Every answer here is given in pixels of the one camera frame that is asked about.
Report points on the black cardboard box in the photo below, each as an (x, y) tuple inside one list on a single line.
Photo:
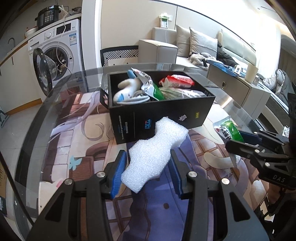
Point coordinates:
[(137, 121)]

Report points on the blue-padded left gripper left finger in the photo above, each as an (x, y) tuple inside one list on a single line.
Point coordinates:
[(60, 218)]

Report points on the white wall phone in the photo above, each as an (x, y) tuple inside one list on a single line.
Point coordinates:
[(164, 19)]

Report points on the adidas bag of laces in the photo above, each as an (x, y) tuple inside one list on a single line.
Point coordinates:
[(178, 93)]

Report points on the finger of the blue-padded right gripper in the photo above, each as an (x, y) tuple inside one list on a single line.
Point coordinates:
[(241, 149), (250, 138)]

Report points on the white plush toy blue ear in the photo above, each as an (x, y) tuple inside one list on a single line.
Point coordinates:
[(127, 88)]

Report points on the green white snack packet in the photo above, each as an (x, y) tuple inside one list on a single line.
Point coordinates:
[(148, 86)]

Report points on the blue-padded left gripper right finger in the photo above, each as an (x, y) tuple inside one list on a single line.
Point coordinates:
[(216, 201)]

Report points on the grey cushion right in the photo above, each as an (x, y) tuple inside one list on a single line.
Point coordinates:
[(202, 43)]

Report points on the person's right hand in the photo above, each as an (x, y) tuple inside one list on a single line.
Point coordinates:
[(275, 195)]

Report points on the black patterned chair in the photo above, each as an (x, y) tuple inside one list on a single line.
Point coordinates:
[(119, 55)]

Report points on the white cylinder on cabinet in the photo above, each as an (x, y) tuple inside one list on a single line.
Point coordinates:
[(251, 73)]

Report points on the black jacket on sofa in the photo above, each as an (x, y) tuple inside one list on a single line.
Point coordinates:
[(224, 57)]

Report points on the grey cushion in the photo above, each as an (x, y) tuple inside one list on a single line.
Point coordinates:
[(202, 43), (183, 41)]

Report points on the beige sofa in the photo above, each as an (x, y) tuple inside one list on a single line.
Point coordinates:
[(162, 48)]

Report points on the grey side cabinet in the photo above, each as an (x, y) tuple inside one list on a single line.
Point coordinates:
[(250, 97)]

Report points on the black pressure cooker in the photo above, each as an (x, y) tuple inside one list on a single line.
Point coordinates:
[(47, 16)]

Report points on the white bowl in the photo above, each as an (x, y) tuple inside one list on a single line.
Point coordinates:
[(31, 31)]

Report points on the red white packet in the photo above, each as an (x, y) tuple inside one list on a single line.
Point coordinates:
[(177, 81)]

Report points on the grey cushion left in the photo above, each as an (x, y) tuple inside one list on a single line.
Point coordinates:
[(183, 41)]

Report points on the white foam block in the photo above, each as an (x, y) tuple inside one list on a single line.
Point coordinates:
[(149, 157)]

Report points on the anime print table mat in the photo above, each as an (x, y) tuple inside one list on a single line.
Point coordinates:
[(82, 143)]

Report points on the white washing machine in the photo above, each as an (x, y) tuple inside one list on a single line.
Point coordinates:
[(55, 53)]

